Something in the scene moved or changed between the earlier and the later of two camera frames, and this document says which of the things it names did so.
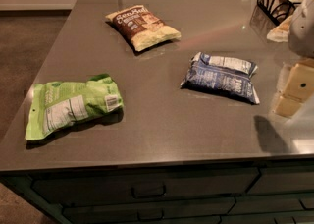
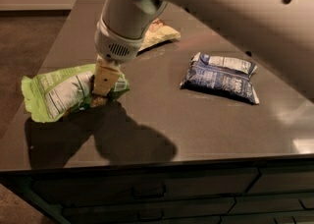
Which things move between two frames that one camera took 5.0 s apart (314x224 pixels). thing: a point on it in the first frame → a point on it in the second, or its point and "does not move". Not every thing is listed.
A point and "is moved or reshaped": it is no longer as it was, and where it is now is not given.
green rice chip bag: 57,105 is moved or reshaped
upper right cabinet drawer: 283,179 does not move
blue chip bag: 223,76 does not move
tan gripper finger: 299,84 → 107,73
